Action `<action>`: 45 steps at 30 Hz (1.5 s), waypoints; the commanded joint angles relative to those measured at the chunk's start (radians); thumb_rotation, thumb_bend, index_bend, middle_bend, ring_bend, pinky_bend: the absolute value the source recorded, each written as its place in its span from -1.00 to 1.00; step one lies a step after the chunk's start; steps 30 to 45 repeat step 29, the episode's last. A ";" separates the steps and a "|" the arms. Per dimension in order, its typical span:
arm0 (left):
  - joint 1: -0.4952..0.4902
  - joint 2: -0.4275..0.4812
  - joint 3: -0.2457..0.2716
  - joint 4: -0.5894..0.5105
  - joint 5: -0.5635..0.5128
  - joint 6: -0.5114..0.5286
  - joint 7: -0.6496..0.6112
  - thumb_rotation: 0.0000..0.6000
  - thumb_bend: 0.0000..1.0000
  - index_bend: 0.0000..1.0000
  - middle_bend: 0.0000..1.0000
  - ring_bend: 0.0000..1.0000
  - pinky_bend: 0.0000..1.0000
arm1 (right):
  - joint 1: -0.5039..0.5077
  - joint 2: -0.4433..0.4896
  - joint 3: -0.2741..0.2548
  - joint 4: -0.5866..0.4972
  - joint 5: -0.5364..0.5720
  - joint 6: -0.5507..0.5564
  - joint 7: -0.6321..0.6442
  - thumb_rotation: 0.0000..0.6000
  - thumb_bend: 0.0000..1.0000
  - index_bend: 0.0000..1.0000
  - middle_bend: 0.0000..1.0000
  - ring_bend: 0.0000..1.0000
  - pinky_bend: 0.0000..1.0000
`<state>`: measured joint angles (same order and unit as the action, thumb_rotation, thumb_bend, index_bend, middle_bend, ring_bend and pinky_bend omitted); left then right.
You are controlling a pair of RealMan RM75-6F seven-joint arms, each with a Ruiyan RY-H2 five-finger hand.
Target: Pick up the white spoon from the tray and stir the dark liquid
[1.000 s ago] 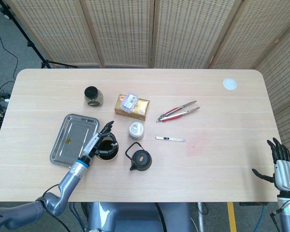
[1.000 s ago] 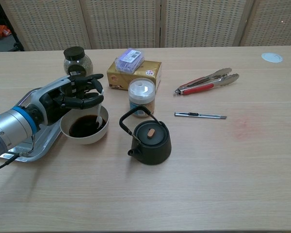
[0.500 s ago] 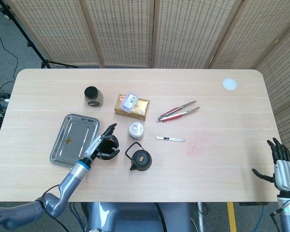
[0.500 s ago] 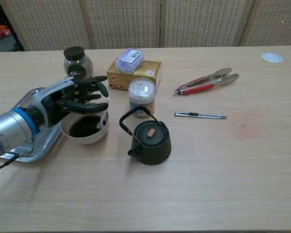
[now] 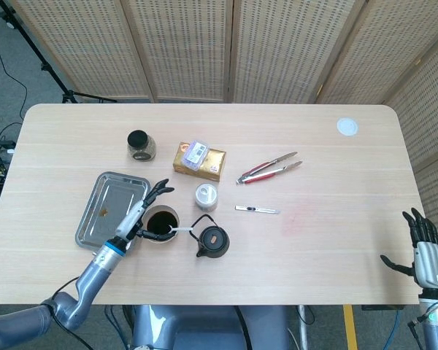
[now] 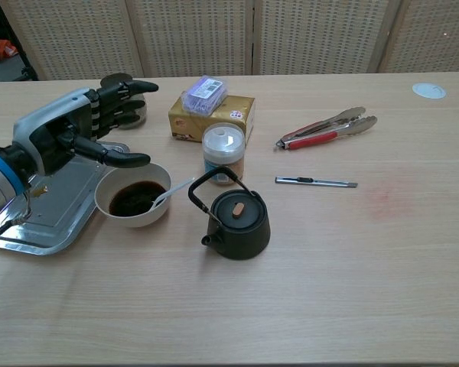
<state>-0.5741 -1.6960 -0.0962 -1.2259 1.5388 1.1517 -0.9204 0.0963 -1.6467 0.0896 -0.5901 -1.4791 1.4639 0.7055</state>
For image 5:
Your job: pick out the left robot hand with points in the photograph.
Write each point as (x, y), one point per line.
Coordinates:
(129, 220)

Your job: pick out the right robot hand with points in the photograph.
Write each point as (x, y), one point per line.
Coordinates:
(430, 264)

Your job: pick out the stainless steel tray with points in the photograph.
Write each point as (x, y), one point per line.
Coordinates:
(106, 197)

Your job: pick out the white plastic spoon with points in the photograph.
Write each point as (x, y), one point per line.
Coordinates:
(183, 229)

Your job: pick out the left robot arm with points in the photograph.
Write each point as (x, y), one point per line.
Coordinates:
(91, 273)

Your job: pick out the cup of dark coffee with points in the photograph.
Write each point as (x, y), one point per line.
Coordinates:
(149, 211)

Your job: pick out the glass jar black lid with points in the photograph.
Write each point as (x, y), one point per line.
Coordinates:
(140, 144)

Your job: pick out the clear plastic swab container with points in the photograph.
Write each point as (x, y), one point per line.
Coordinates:
(206, 197)

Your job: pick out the black cast iron teapot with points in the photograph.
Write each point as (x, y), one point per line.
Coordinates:
(213, 240)

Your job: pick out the purple packet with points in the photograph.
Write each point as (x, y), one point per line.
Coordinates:
(195, 155)

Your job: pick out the gold tissue pack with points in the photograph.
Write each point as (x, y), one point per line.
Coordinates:
(213, 160)

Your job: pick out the grey robot torso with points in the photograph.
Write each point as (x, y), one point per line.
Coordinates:
(204, 328)

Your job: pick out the silver utility knife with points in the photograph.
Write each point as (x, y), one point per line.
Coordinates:
(263, 210)

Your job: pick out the metal table leg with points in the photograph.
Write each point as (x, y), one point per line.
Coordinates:
(302, 328)

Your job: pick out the black tripod stand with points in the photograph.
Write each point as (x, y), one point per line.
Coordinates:
(44, 67)

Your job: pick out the woven folding screen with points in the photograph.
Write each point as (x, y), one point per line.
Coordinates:
(186, 47)

